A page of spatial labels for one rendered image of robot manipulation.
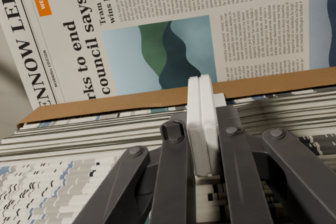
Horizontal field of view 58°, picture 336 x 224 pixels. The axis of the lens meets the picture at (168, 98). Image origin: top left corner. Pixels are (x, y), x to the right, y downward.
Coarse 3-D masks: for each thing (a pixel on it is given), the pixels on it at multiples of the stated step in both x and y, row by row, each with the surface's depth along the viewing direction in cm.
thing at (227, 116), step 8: (216, 112) 17; (224, 112) 17; (232, 112) 16; (224, 120) 16; (232, 120) 16; (248, 136) 14; (256, 136) 14; (256, 144) 13; (256, 152) 13; (264, 152) 13; (256, 160) 13; (264, 160) 13; (272, 160) 13; (264, 168) 13; (272, 168) 13; (280, 168) 13; (264, 176) 13; (272, 176) 13; (280, 176) 13
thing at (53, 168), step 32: (32, 128) 27; (64, 128) 26; (96, 128) 24; (128, 128) 24; (0, 160) 22; (32, 160) 21; (64, 160) 21; (96, 160) 20; (0, 192) 19; (32, 192) 18; (64, 192) 18
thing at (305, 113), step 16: (256, 96) 26; (272, 96) 25; (288, 96) 24; (304, 96) 23; (320, 96) 23; (272, 112) 22; (288, 112) 21; (304, 112) 21; (320, 112) 21; (288, 128) 19; (304, 128) 19; (320, 128) 19; (304, 144) 18; (320, 144) 18
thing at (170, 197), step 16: (160, 128) 14; (176, 128) 14; (176, 144) 14; (160, 160) 13; (176, 160) 13; (160, 176) 12; (176, 176) 12; (192, 176) 14; (160, 192) 11; (176, 192) 11; (192, 192) 13; (160, 208) 10; (176, 208) 10; (192, 208) 12
